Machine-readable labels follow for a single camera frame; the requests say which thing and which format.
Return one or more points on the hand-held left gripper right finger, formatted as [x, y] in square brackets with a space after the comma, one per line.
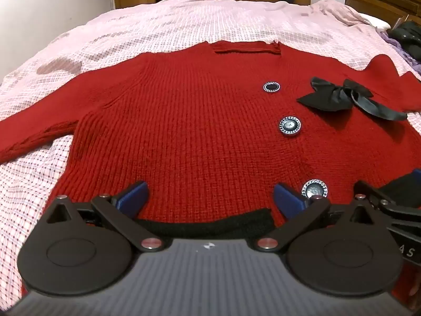
[289, 200]

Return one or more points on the purple cloth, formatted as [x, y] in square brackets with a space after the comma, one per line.
[391, 43]

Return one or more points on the pink checked bedsheet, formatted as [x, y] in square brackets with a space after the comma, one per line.
[148, 29]

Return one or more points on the white pillow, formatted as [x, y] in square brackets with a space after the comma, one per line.
[375, 19]

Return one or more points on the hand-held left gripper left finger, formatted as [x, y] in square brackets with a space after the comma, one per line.
[133, 199]

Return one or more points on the black garment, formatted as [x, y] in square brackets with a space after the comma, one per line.
[408, 36]

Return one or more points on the red knit sweater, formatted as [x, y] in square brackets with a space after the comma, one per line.
[184, 121]

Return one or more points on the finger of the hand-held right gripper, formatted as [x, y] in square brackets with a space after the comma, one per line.
[394, 205]

